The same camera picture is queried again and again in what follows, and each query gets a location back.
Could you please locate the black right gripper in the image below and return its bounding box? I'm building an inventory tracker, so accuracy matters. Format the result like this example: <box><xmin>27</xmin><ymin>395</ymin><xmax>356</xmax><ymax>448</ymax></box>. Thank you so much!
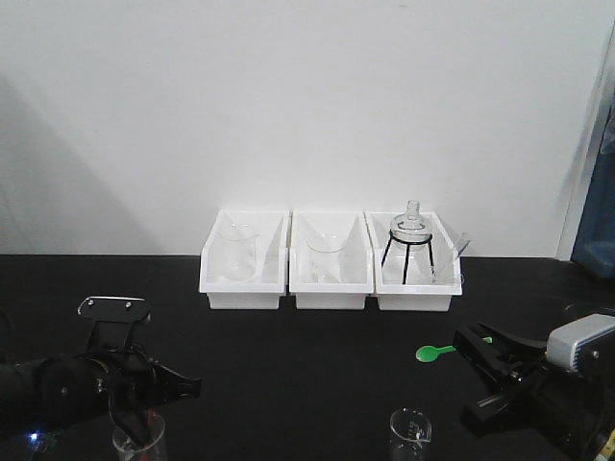
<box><xmin>454</xmin><ymin>322</ymin><xmax>610</xmax><ymax>454</ymax></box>

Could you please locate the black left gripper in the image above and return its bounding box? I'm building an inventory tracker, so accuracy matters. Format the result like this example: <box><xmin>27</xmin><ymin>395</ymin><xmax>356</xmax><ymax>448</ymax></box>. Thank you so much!
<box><xmin>40</xmin><ymin>355</ymin><xmax>202</xmax><ymax>446</ymax></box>

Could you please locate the green plastic spoon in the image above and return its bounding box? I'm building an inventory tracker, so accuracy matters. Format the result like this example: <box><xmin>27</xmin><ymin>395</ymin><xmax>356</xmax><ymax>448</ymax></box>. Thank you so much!
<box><xmin>415</xmin><ymin>336</ymin><xmax>493</xmax><ymax>363</ymax></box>

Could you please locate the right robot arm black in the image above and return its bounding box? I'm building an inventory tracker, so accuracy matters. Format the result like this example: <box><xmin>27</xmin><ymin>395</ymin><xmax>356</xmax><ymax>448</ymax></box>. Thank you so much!
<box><xmin>454</xmin><ymin>314</ymin><xmax>614</xmax><ymax>460</ymax></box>

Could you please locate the small glass beaker left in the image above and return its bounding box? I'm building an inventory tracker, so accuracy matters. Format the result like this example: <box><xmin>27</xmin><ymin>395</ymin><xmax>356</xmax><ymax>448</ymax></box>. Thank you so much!
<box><xmin>111</xmin><ymin>426</ymin><xmax>168</xmax><ymax>461</ymax></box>

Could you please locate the small glass beaker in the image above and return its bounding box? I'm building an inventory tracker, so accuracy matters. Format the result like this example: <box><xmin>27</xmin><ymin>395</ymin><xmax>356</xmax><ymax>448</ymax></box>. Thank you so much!
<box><xmin>389</xmin><ymin>407</ymin><xmax>432</xmax><ymax>461</ymax></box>
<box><xmin>111</xmin><ymin>426</ymin><xmax>168</xmax><ymax>461</ymax></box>

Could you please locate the glass test tube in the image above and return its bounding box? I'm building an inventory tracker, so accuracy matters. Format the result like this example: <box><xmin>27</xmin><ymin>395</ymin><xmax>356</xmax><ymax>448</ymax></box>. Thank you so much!
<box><xmin>432</xmin><ymin>232</ymin><xmax>472</xmax><ymax>283</ymax></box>

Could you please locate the small glass beaker right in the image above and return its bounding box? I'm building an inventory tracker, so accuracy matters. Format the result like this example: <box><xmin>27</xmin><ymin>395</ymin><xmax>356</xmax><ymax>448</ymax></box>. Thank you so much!
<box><xmin>389</xmin><ymin>407</ymin><xmax>432</xmax><ymax>461</ymax></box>

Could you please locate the white bin right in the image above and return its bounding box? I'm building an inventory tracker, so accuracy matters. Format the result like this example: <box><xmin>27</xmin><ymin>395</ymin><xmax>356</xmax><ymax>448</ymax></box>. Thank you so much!
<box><xmin>364</xmin><ymin>211</ymin><xmax>463</xmax><ymax>311</ymax></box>

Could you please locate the white bin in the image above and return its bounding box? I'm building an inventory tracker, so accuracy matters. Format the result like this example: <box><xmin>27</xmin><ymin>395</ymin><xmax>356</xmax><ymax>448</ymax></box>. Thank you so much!
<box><xmin>289</xmin><ymin>210</ymin><xmax>374</xmax><ymax>310</ymax></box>
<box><xmin>364</xmin><ymin>211</ymin><xmax>463</xmax><ymax>311</ymax></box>
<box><xmin>199</xmin><ymin>209</ymin><xmax>290</xmax><ymax>309</ymax></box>

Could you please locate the blue drying rack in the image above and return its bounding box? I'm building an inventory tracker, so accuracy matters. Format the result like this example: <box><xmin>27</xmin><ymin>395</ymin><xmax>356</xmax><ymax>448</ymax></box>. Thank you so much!
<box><xmin>572</xmin><ymin>69</ymin><xmax>614</xmax><ymax>279</ymax></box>

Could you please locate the round glass flask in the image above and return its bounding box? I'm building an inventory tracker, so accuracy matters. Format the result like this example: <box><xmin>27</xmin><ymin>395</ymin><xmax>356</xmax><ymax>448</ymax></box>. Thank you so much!
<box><xmin>390</xmin><ymin>200</ymin><xmax>432</xmax><ymax>245</ymax></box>

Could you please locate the white bin left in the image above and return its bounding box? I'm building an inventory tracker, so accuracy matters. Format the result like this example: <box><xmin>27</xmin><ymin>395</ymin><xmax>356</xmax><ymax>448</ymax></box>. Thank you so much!
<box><xmin>199</xmin><ymin>209</ymin><xmax>290</xmax><ymax>309</ymax></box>

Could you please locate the glass beaker in left bin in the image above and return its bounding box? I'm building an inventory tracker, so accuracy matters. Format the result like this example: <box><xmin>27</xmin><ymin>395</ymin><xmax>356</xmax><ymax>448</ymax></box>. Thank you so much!
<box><xmin>219</xmin><ymin>223</ymin><xmax>258</xmax><ymax>281</ymax></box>

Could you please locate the glass beaker in bin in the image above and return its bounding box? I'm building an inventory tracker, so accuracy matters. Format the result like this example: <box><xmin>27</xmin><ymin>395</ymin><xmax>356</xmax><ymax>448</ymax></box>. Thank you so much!
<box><xmin>307</xmin><ymin>233</ymin><xmax>346</xmax><ymax>284</ymax></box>
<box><xmin>219</xmin><ymin>223</ymin><xmax>258</xmax><ymax>281</ymax></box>

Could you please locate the white bin middle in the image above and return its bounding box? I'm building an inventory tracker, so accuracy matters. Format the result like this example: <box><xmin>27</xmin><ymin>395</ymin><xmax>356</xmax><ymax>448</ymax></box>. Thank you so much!
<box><xmin>289</xmin><ymin>210</ymin><xmax>374</xmax><ymax>310</ymax></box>

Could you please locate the glass beaker in middle bin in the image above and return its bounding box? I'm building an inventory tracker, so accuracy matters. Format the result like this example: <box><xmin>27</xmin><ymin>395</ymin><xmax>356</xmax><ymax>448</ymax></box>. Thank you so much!
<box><xmin>307</xmin><ymin>233</ymin><xmax>346</xmax><ymax>284</ymax></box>

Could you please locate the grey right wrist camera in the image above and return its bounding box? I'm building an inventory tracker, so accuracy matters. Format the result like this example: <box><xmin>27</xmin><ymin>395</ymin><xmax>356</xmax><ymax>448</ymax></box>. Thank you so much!
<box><xmin>545</xmin><ymin>314</ymin><xmax>614</xmax><ymax>373</ymax></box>

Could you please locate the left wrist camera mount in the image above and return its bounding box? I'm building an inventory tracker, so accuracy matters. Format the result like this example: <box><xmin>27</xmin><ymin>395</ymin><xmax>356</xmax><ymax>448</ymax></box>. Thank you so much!
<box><xmin>78</xmin><ymin>296</ymin><xmax>151</xmax><ymax>356</ymax></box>

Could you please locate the black wire tripod stand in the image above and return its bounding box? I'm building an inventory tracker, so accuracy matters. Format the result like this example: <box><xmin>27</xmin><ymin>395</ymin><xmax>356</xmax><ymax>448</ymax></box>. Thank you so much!
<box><xmin>381</xmin><ymin>230</ymin><xmax>435</xmax><ymax>284</ymax></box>

